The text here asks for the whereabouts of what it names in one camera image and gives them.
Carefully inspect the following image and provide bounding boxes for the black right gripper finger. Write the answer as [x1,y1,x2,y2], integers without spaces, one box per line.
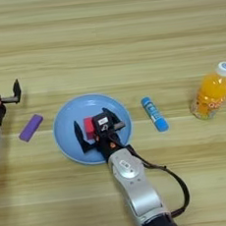
[73,118,98,155]
[100,105,127,131]

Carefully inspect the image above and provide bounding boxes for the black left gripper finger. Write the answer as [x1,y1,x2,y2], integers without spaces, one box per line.
[11,78,24,104]

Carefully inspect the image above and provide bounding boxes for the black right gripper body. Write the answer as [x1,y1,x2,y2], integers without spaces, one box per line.
[92,126,130,163]

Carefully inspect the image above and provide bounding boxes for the orange juice bottle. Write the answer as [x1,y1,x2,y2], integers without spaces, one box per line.
[184,61,226,123]

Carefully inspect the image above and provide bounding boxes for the blue round plate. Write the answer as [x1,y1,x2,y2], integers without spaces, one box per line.
[49,89,137,169]

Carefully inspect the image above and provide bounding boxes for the purple rectangular block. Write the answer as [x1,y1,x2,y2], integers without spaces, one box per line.
[17,112,47,143]

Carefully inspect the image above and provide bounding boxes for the blue glue stick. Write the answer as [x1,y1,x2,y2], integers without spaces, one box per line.
[141,94,170,135]

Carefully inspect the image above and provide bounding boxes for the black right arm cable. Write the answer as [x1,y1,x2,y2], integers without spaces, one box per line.
[125,139,193,222]

